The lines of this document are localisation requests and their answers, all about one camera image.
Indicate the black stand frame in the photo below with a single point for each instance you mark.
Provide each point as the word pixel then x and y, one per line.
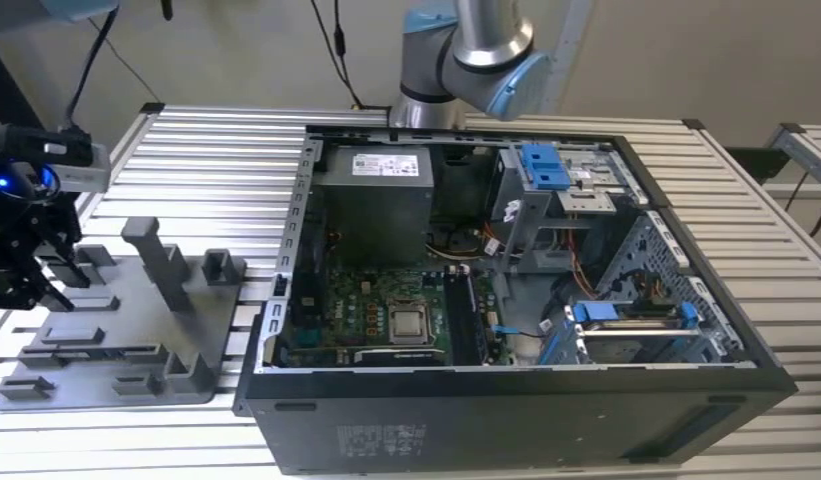
pixel 10 95

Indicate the grey metal drive cage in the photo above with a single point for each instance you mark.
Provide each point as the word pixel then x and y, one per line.
pixel 538 220

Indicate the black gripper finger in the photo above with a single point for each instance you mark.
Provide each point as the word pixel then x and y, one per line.
pixel 50 292
pixel 70 267

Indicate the black RAM slot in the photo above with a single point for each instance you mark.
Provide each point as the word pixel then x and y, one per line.
pixel 457 320

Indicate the black graphics card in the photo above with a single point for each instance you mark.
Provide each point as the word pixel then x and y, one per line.
pixel 397 356

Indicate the green motherboard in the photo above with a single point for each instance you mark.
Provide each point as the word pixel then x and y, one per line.
pixel 357 310

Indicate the hard disk in blue carrier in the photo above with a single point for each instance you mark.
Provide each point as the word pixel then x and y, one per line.
pixel 600 312

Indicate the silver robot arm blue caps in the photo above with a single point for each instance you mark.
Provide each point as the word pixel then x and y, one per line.
pixel 491 40

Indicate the blue plastic drive latch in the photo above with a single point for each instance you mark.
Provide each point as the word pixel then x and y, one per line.
pixel 554 179
pixel 539 157

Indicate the black open PC case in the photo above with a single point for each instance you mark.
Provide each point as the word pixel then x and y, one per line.
pixel 518 425

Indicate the grey power supply unit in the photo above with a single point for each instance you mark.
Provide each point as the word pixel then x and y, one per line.
pixel 377 220

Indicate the silver CPU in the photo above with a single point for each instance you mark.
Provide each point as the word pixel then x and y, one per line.
pixel 409 326

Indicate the grey plastic parts rack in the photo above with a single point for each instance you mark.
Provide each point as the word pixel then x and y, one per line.
pixel 137 325

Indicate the small black antenna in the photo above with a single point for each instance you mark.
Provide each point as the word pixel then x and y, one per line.
pixel 167 7

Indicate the black wrist camera silver label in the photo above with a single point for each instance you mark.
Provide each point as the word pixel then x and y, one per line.
pixel 24 142

